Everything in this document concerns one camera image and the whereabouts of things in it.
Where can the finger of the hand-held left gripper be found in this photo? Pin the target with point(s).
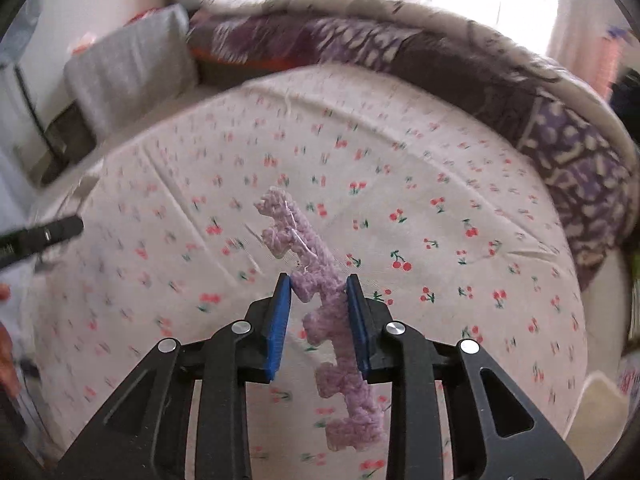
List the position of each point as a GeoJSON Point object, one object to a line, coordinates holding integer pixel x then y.
{"type": "Point", "coordinates": [45, 237]}

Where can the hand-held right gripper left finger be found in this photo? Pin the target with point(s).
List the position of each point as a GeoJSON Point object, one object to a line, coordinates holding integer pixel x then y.
{"type": "Point", "coordinates": [280, 330]}

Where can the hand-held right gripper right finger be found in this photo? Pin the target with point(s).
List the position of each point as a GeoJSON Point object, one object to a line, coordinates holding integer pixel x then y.
{"type": "Point", "coordinates": [356, 330]}

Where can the pink knitted strip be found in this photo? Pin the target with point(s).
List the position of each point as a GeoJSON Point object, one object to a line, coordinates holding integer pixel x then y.
{"type": "Point", "coordinates": [320, 285]}

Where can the cream plastic bin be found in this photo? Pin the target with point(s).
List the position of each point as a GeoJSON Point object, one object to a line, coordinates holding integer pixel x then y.
{"type": "Point", "coordinates": [600, 402]}

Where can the black flat object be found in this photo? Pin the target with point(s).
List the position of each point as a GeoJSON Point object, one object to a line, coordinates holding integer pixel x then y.
{"type": "Point", "coordinates": [67, 140]}

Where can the bed with cherry print sheet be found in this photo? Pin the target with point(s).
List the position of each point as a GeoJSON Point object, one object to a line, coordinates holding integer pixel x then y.
{"type": "Point", "coordinates": [400, 160]}

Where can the grey pillow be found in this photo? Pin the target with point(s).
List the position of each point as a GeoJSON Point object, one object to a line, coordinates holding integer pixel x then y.
{"type": "Point", "coordinates": [125, 70]}

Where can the purple and grey quilt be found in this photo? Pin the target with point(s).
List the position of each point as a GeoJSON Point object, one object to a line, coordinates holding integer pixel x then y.
{"type": "Point", "coordinates": [450, 60]}

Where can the window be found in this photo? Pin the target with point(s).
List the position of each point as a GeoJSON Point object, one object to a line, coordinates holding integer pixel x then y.
{"type": "Point", "coordinates": [490, 5]}

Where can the pink curtain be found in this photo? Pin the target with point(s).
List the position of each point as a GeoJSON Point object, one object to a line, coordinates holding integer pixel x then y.
{"type": "Point", "coordinates": [585, 45]}

